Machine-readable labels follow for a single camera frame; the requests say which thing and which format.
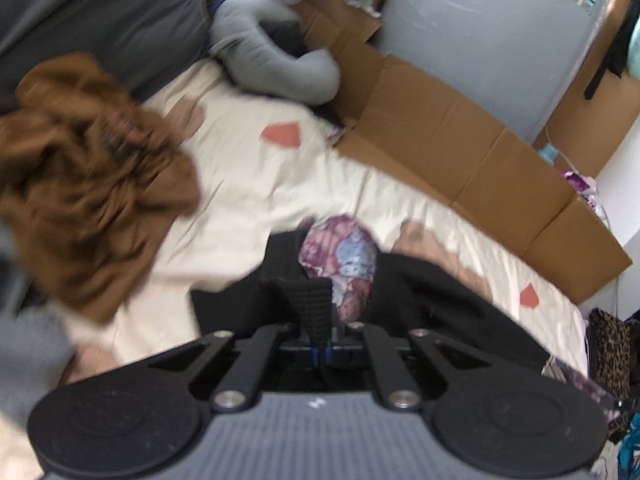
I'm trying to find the cream bed sheet red hearts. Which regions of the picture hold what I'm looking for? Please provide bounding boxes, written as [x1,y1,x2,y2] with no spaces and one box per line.
[62,57,591,386]

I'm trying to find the purple packet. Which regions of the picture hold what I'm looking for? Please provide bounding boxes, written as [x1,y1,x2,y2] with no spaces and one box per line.
[561,170,599,195]

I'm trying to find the leopard print cloth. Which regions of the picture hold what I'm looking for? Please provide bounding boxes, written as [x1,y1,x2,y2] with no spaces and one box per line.
[587,307,634,397]

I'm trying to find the grey long pillow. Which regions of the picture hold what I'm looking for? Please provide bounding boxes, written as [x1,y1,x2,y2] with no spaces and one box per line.
[209,0,342,107]

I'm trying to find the grey mattress panel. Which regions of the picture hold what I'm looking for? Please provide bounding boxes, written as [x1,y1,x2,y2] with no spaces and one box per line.
[374,0,626,145]

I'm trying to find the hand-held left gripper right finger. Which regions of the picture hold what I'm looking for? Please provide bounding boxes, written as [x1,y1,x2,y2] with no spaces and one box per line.
[324,322,497,411]

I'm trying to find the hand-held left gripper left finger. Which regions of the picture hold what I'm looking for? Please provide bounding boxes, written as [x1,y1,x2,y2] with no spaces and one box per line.
[148,324,318,411]

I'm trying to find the black strap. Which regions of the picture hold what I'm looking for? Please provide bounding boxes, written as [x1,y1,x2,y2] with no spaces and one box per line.
[583,25,632,101]

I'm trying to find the dark grey blanket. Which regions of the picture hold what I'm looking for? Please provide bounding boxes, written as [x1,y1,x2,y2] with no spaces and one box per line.
[0,0,221,116]

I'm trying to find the black drawstring pants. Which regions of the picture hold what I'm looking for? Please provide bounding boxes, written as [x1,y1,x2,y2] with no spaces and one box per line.
[190,230,552,397]

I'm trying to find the brown cloth garment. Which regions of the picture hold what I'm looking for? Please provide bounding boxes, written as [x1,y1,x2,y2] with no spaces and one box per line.
[0,52,202,325]

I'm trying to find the blue denim garment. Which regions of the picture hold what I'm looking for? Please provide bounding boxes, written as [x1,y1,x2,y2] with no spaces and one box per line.
[0,224,77,427]

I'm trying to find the flattened cardboard box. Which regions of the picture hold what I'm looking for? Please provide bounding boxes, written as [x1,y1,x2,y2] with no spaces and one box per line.
[291,0,634,306]

